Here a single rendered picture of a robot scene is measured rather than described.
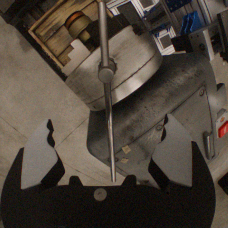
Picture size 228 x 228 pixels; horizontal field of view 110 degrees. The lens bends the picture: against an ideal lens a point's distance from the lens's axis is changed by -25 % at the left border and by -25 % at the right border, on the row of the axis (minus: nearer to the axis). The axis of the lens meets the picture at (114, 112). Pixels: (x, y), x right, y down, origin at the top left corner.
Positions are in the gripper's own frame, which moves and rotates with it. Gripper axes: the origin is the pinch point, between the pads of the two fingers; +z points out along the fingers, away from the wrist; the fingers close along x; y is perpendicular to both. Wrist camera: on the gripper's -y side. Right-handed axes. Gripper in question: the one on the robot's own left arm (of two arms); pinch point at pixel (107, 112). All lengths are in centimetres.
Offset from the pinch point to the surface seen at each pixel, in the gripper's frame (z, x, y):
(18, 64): 121, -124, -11
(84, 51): 25.3, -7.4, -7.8
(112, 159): 2.6, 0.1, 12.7
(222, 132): 13, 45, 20
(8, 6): 36, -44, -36
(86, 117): 124, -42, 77
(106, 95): 5.5, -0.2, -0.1
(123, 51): 13.2, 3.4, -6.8
